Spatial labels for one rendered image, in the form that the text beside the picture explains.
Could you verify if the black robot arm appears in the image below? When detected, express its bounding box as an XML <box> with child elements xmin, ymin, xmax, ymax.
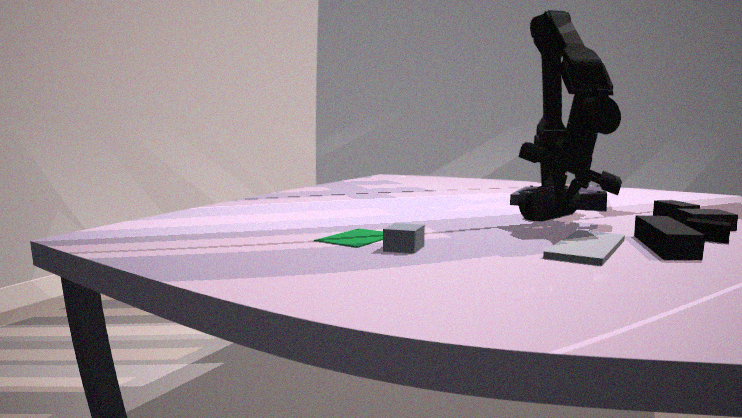
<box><xmin>530</xmin><ymin>10</ymin><xmax>621</xmax><ymax>157</ymax></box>

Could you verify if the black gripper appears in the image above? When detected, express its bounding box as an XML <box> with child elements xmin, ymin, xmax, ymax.
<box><xmin>518</xmin><ymin>123</ymin><xmax>622</xmax><ymax>218</ymax></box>

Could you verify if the dark grey switch panel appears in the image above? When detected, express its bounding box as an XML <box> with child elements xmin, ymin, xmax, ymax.
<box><xmin>518</xmin><ymin>186</ymin><xmax>580</xmax><ymax>222</ymax></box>

